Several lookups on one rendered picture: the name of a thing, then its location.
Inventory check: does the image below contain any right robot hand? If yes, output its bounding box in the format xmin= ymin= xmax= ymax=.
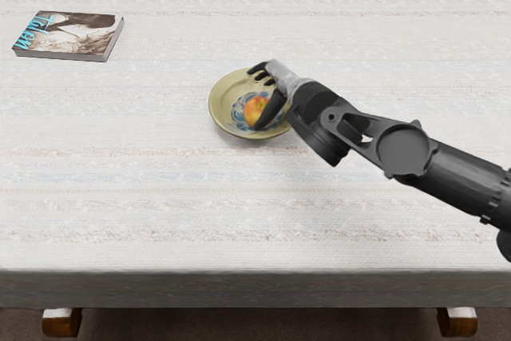
xmin=246 ymin=58 xmax=303 ymax=132

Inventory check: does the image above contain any beige plate with blue pattern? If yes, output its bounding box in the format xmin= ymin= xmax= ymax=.
xmin=208 ymin=68 xmax=293 ymax=141

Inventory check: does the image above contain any orange red peach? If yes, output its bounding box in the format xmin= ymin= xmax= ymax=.
xmin=243 ymin=96 xmax=275 ymax=128

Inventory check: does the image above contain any paperback book with photo cover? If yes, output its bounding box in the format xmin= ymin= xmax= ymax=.
xmin=11 ymin=10 xmax=125 ymax=63

